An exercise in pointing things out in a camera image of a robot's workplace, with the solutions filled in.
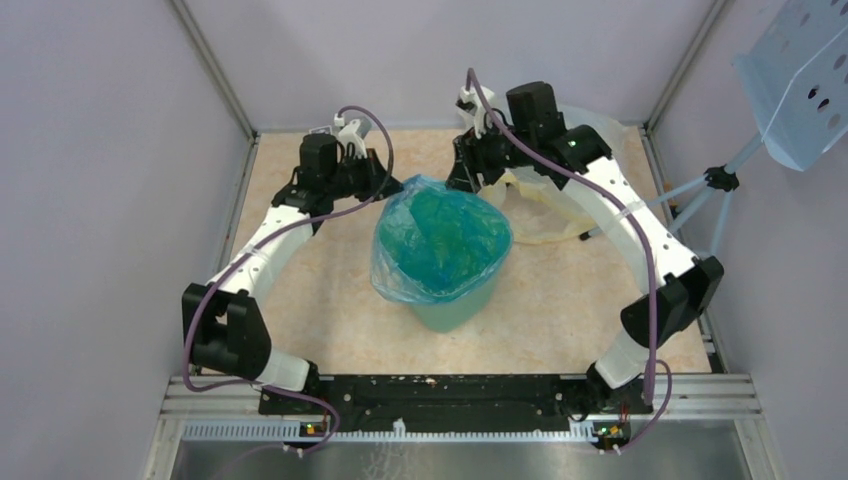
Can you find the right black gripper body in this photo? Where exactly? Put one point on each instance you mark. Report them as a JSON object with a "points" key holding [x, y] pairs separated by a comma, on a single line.
{"points": [[493, 154]]}

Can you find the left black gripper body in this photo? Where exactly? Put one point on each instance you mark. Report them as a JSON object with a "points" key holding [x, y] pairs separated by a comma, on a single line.
{"points": [[354, 178]]}

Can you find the blue plastic trash bag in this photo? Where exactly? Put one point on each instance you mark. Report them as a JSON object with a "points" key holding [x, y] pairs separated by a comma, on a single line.
{"points": [[437, 238]]}

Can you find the green plastic trash bin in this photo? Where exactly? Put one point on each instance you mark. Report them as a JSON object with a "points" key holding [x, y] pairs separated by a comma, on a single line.
{"points": [[450, 291]]}

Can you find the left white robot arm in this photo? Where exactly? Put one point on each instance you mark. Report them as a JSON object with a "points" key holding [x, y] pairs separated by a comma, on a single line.
{"points": [[223, 327]]}

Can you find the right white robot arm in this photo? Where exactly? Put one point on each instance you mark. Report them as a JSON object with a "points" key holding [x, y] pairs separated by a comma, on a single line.
{"points": [[677, 284]]}

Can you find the light blue tripod stand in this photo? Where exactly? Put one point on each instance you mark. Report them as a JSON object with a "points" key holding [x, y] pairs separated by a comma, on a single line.
{"points": [[718, 179]]}

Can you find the perforated light blue panel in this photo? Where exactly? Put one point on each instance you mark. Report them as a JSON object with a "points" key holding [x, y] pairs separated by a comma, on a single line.
{"points": [[795, 80]]}

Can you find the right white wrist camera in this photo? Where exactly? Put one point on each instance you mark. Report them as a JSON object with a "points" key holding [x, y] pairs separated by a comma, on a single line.
{"points": [[471, 110]]}

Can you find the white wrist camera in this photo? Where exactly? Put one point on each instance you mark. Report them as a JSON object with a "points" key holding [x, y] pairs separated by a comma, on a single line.
{"points": [[352, 132], [471, 110]]}

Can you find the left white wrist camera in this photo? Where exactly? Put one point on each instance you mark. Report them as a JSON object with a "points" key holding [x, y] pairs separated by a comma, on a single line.
{"points": [[352, 132]]}

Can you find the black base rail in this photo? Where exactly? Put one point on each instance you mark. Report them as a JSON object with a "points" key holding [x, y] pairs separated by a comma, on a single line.
{"points": [[460, 403]]}

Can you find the white toothed cable strip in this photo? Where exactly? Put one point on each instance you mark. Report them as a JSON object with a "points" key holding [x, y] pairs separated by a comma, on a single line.
{"points": [[291, 431]]}

